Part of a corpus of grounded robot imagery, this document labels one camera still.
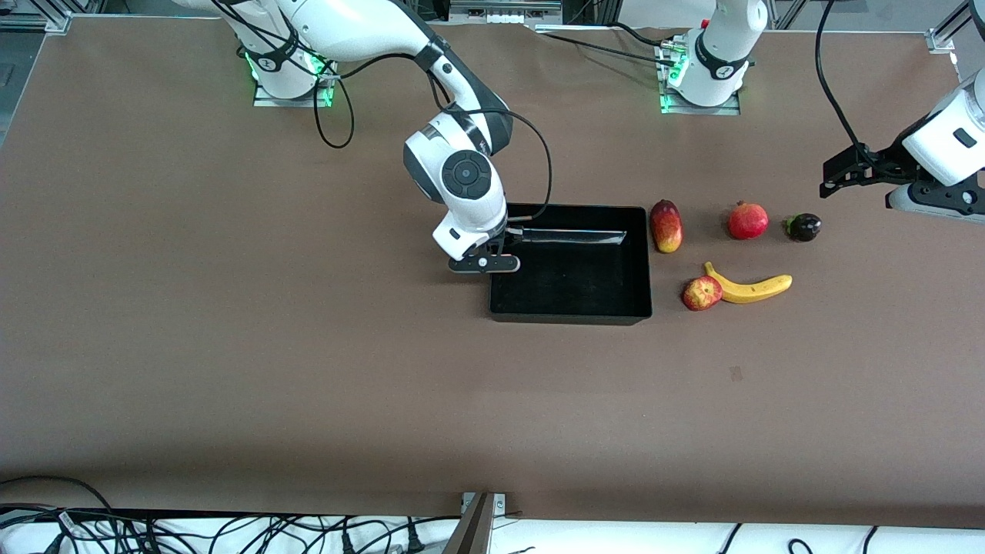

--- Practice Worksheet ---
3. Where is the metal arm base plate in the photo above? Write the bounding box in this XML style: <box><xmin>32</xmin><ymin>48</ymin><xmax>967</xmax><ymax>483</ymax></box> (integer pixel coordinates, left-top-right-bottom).
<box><xmin>658</xmin><ymin>46</ymin><xmax>742</xmax><ymax>116</ymax></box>
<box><xmin>252</xmin><ymin>46</ymin><xmax>336</xmax><ymax>108</ymax></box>

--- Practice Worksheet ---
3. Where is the grey aluminium beam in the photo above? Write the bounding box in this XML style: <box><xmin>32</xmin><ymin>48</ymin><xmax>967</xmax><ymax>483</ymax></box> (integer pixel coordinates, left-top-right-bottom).
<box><xmin>442</xmin><ymin>492</ymin><xmax>497</xmax><ymax>554</ymax></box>

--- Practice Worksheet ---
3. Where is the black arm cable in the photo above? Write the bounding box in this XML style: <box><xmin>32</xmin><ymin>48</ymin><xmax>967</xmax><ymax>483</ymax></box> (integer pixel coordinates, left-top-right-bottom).
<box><xmin>208</xmin><ymin>0</ymin><xmax>553</xmax><ymax>232</ymax></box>
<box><xmin>814</xmin><ymin>0</ymin><xmax>886</xmax><ymax>174</ymax></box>

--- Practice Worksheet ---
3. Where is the yellow banana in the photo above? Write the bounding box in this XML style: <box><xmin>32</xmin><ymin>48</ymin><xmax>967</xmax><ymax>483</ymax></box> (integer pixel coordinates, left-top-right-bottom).
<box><xmin>703</xmin><ymin>262</ymin><xmax>793</xmax><ymax>305</ymax></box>

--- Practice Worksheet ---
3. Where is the grey metal box with ports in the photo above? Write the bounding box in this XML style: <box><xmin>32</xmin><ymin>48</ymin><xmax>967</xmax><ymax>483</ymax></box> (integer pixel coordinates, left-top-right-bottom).
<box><xmin>449</xmin><ymin>0</ymin><xmax>564</xmax><ymax>25</ymax></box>

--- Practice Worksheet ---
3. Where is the red pomegranate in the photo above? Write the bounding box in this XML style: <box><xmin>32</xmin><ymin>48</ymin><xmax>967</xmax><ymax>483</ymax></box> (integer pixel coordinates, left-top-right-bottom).
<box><xmin>728</xmin><ymin>201</ymin><xmax>770</xmax><ymax>241</ymax></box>

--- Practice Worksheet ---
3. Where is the red yellow apple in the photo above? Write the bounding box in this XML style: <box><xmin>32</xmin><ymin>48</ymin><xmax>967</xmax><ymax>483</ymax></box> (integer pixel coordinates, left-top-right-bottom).
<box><xmin>682</xmin><ymin>275</ymin><xmax>724</xmax><ymax>312</ymax></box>

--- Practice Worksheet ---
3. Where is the small metal corner bracket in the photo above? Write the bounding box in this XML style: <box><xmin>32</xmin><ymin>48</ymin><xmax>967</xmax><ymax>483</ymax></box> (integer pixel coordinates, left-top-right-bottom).
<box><xmin>460</xmin><ymin>492</ymin><xmax>509</xmax><ymax>516</ymax></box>

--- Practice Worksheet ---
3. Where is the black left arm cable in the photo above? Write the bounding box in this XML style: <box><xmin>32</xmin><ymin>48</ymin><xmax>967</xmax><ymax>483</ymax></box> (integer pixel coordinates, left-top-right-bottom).
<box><xmin>814</xmin><ymin>0</ymin><xmax>886</xmax><ymax>174</ymax></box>

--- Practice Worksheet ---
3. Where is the black rectangular box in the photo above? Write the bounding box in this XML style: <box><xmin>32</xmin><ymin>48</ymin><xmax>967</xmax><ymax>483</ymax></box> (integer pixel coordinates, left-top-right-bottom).
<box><xmin>489</xmin><ymin>203</ymin><xmax>653</xmax><ymax>326</ymax></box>

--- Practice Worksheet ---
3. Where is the red yellow mango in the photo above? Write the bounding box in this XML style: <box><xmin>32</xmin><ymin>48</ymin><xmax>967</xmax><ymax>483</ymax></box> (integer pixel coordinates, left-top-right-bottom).
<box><xmin>649</xmin><ymin>199</ymin><xmax>684</xmax><ymax>254</ymax></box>

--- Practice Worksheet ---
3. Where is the black cable on table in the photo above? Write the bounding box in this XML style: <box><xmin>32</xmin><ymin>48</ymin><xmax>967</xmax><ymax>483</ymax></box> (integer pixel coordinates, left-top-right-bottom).
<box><xmin>539</xmin><ymin>29</ymin><xmax>682</xmax><ymax>68</ymax></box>

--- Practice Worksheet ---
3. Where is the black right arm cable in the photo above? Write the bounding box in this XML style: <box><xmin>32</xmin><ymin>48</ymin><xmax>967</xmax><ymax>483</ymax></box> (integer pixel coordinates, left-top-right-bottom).
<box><xmin>208</xmin><ymin>0</ymin><xmax>553</xmax><ymax>232</ymax></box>

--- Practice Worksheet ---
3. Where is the dark purple mangosteen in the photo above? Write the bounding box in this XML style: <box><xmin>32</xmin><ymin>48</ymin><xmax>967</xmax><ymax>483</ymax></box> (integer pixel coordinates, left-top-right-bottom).
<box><xmin>784</xmin><ymin>213</ymin><xmax>823</xmax><ymax>243</ymax></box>

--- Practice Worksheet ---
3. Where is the aluminium frame profile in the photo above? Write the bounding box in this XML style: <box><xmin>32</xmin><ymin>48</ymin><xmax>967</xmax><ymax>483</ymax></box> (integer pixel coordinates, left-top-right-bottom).
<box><xmin>0</xmin><ymin>0</ymin><xmax>105</xmax><ymax>33</ymax></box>
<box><xmin>926</xmin><ymin>0</ymin><xmax>972</xmax><ymax>53</ymax></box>

